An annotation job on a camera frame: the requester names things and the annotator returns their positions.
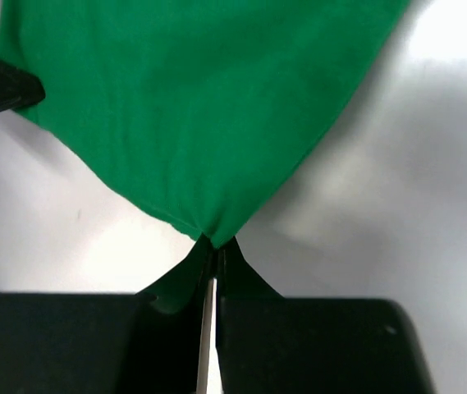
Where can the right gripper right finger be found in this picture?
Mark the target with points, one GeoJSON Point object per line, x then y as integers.
{"type": "Point", "coordinates": [267, 343]}

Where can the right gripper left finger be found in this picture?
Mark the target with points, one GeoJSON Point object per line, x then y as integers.
{"type": "Point", "coordinates": [149, 342]}

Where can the green t shirt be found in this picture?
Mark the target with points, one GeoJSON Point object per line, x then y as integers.
{"type": "Point", "coordinates": [195, 111]}

